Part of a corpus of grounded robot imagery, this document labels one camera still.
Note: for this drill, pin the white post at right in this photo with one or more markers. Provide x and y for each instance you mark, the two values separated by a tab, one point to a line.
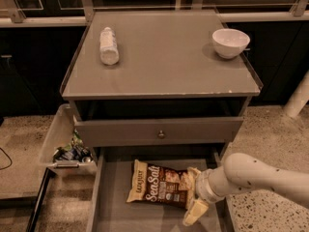
299	98

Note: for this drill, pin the grey top drawer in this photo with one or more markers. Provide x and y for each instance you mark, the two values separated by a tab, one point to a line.
103	133

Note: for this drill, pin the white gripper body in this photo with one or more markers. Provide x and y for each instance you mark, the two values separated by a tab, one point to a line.
205	185

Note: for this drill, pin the clear plastic water bottle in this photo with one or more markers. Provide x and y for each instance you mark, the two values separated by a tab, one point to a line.
108	49

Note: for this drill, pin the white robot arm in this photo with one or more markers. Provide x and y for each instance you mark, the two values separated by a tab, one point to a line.
240	173

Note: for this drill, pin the white metal railing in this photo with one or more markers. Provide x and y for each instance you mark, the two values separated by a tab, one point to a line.
52	13

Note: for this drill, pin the brown sea salt chip bag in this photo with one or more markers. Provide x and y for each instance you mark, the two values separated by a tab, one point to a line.
158	184

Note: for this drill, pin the grey drawer cabinet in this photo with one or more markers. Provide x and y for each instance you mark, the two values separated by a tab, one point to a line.
167	69

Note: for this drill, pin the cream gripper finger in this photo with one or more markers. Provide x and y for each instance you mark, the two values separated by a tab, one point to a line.
193	174
196	209

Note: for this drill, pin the round metal drawer knob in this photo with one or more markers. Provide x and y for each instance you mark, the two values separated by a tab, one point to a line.
161	134

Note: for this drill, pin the grey open middle drawer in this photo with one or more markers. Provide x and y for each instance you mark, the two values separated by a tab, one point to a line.
112	213

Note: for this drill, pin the white ceramic bowl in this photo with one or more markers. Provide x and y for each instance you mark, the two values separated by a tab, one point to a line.
229	43

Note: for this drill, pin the cans and wrappers in bin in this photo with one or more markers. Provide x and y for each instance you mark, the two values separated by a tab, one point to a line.
75	150

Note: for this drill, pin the clear plastic storage bin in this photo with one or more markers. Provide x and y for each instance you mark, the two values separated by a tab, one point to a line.
60	134

